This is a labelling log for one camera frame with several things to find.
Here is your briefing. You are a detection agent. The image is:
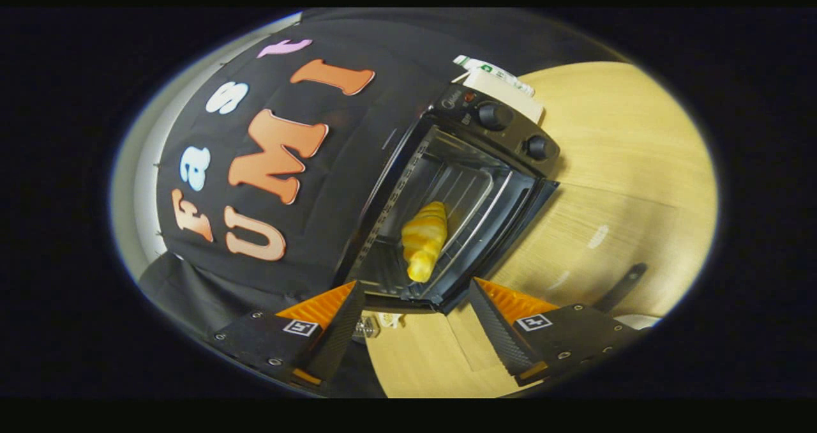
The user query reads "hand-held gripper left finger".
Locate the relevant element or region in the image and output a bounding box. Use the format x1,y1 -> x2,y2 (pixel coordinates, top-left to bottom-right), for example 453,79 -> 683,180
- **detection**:
214,280 -> 366,389

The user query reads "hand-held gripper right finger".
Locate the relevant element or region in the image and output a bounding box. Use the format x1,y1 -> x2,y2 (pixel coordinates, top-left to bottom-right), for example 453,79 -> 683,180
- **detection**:
469,278 -> 642,386

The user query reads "golden croissant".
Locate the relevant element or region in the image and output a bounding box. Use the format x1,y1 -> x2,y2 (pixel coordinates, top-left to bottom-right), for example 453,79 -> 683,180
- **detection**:
401,201 -> 449,284

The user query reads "black toaster oven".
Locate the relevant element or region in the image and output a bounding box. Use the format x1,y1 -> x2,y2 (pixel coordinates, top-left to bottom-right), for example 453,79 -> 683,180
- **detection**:
332,83 -> 648,373

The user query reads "white pop-up toaster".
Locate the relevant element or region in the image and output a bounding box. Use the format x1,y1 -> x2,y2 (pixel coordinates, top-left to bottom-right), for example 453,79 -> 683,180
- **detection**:
461,69 -> 544,124

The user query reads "white plate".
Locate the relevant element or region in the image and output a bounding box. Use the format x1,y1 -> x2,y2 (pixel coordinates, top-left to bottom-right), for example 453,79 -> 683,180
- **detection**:
616,314 -> 661,330

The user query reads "white bottle with green label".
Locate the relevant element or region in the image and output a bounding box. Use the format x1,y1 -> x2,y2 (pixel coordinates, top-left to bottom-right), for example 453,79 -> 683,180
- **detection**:
453,55 -> 536,97

